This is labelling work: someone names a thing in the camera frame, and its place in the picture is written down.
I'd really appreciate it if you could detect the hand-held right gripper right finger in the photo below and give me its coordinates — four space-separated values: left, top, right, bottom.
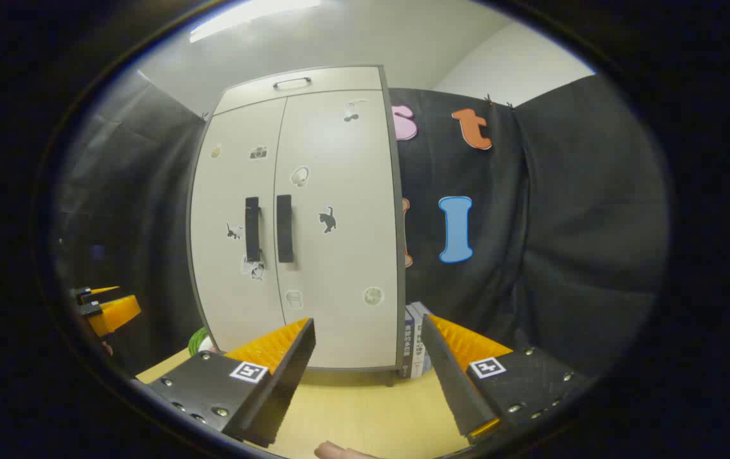
420 314 596 446

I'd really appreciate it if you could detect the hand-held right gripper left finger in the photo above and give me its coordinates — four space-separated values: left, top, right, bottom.
134 317 316 448

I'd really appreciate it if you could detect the white shoe cabinet door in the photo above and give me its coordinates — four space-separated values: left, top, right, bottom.
274 89 400 369
189 97 288 353

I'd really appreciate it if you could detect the white double-door shoe cabinet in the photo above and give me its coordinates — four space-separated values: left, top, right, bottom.
187 64 407 374

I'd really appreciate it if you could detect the black door handle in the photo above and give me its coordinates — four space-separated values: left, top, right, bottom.
276 194 294 264
245 196 261 263

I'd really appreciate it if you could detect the white cabinet drawer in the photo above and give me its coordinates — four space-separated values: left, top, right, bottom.
214 66 383 115

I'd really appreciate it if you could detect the white book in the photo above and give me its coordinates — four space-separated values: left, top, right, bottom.
411 302 434 377

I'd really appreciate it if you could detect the green object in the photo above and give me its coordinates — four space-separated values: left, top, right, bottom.
188 327 214 356

